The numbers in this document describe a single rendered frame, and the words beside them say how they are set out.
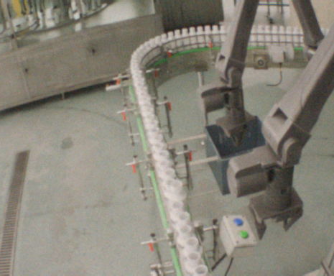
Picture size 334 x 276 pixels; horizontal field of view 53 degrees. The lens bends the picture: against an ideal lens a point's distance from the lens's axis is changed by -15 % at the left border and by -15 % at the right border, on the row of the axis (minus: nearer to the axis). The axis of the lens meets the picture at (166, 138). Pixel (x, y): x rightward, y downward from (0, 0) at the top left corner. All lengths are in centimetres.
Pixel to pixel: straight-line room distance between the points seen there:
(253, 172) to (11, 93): 440
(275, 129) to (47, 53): 412
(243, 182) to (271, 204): 10
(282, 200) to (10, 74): 432
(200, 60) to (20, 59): 251
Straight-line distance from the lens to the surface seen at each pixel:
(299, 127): 61
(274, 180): 67
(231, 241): 116
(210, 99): 100
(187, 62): 287
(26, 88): 480
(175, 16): 654
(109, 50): 456
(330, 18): 538
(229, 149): 210
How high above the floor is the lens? 200
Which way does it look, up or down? 33 degrees down
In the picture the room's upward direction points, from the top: 9 degrees counter-clockwise
